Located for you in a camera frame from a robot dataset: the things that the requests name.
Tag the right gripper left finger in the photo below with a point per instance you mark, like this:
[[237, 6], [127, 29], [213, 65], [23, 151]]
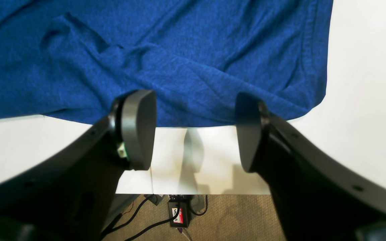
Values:
[[68, 196]]

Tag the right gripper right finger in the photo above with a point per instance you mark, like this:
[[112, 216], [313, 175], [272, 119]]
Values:
[[316, 198]]

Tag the black power adapter on floor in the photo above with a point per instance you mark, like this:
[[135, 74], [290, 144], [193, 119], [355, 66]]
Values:
[[179, 213]]

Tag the dark blue t-shirt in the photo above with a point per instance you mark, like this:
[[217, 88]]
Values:
[[70, 59]]

